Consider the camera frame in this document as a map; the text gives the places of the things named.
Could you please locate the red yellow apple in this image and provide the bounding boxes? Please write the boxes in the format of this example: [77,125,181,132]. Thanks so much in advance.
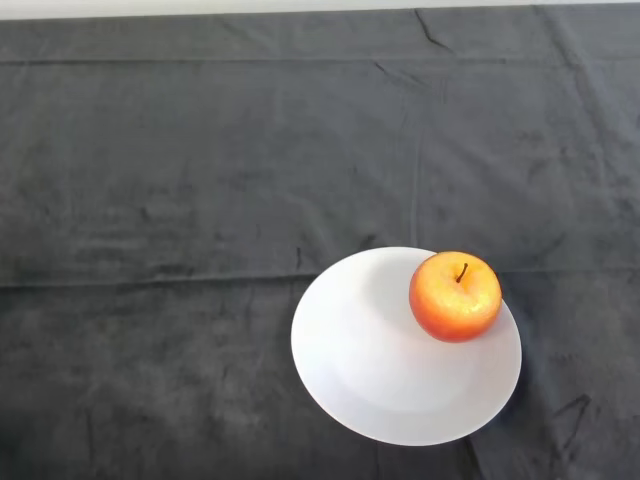
[408,251,503,345]

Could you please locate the white round plate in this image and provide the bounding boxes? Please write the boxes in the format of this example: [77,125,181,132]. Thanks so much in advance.
[290,247,523,449]

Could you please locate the black cloth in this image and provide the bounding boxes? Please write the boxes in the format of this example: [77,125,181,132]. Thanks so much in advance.
[0,4,640,480]

